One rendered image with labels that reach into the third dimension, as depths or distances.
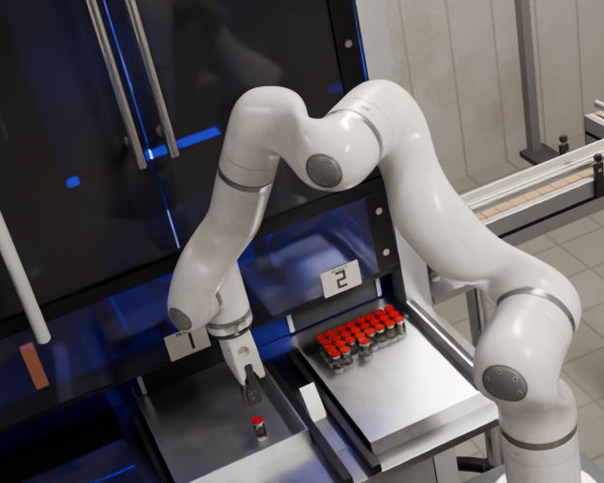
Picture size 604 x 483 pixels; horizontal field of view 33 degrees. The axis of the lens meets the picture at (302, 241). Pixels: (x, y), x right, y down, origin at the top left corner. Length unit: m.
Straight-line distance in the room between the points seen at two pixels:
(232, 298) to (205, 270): 0.13
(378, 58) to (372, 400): 0.65
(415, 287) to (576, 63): 2.57
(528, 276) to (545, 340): 0.11
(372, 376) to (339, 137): 0.79
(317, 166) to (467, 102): 3.04
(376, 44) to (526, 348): 0.73
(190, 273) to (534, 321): 0.55
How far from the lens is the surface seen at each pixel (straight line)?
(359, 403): 1.97
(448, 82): 4.28
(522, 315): 1.46
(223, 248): 1.61
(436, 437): 1.88
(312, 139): 1.35
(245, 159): 1.51
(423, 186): 1.42
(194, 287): 1.63
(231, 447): 1.95
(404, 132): 1.44
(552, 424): 1.57
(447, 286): 2.25
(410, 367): 2.03
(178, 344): 2.01
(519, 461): 1.63
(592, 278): 3.77
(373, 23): 1.90
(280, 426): 1.96
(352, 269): 2.08
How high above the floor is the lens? 2.16
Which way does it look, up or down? 31 degrees down
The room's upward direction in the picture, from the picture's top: 13 degrees counter-clockwise
